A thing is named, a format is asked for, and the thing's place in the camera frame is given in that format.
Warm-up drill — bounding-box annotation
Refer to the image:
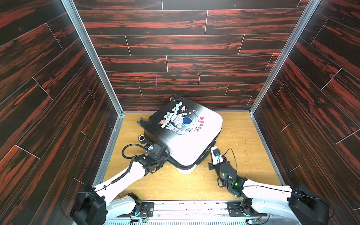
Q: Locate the black white space suitcase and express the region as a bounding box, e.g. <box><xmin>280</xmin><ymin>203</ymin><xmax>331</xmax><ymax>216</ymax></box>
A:
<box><xmin>138</xmin><ymin>95</ymin><xmax>223</xmax><ymax>174</ymax></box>

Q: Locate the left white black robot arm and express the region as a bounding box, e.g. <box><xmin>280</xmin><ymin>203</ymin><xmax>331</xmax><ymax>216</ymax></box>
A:
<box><xmin>69</xmin><ymin>143</ymin><xmax>170</xmax><ymax>225</ymax></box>

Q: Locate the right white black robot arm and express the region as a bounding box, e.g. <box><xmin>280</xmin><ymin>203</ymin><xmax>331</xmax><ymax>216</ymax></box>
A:
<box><xmin>209</xmin><ymin>153</ymin><xmax>330</xmax><ymax>225</ymax></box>

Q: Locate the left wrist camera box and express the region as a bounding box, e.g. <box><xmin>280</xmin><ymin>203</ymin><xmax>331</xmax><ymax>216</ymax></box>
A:
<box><xmin>144</xmin><ymin>144</ymin><xmax>154</xmax><ymax>152</ymax></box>

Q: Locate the left black camera cable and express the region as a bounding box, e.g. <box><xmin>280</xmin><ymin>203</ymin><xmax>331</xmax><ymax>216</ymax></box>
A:
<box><xmin>121</xmin><ymin>143</ymin><xmax>148</xmax><ymax>160</ymax></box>

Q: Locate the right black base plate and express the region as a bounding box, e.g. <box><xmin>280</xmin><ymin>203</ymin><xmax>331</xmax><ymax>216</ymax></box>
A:
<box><xmin>226</xmin><ymin>200</ymin><xmax>267</xmax><ymax>217</ymax></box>

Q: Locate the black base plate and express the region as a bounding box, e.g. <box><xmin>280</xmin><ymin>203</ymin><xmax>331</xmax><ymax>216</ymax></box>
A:
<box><xmin>226</xmin><ymin>200</ymin><xmax>267</xmax><ymax>217</ymax></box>
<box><xmin>128</xmin><ymin>202</ymin><xmax>155</xmax><ymax>218</ymax></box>

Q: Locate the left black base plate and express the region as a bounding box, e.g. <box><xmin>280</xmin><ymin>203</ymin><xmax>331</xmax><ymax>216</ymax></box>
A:
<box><xmin>128</xmin><ymin>202</ymin><xmax>155</xmax><ymax>218</ymax></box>

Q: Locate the aluminium front rail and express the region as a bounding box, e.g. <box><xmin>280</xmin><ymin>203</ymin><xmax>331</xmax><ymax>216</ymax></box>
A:
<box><xmin>104</xmin><ymin>201</ymin><xmax>299</xmax><ymax>225</ymax></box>

